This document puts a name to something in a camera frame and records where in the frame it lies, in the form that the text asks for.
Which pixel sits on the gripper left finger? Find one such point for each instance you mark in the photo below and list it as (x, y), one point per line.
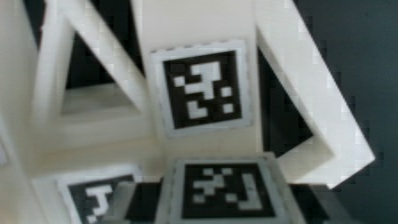
(133, 203)

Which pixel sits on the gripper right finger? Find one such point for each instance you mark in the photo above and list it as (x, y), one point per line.
(320, 206)

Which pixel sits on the white leg cube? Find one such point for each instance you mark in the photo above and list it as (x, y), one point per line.
(225, 190)

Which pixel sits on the white chair back frame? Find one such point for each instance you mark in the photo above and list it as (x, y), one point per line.
(209, 89)

